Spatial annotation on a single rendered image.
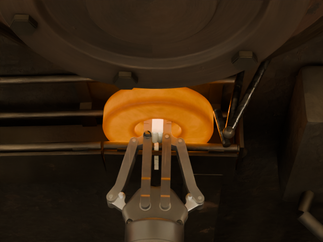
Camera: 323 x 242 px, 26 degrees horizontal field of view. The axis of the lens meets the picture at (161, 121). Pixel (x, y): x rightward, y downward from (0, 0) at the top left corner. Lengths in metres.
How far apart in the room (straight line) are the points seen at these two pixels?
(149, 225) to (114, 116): 0.17
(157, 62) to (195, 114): 0.25
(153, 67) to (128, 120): 0.27
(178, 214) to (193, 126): 0.14
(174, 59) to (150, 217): 0.25
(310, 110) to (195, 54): 0.29
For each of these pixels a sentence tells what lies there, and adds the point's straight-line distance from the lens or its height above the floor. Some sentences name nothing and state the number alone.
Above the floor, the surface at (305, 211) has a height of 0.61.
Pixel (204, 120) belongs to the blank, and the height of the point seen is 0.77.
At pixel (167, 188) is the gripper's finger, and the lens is 0.90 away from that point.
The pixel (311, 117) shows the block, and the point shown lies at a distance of 0.94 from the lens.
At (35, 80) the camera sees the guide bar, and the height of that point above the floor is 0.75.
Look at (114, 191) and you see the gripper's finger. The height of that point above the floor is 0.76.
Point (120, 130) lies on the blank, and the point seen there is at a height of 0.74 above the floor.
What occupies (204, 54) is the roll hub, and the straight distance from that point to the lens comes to 0.69.
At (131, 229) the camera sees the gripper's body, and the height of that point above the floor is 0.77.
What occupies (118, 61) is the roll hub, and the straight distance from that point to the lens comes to 0.70.
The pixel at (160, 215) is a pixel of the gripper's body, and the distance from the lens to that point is 0.90.
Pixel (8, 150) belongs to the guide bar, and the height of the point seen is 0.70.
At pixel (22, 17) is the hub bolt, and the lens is 0.65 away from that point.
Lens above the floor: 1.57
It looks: 57 degrees down
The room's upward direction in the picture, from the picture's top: straight up
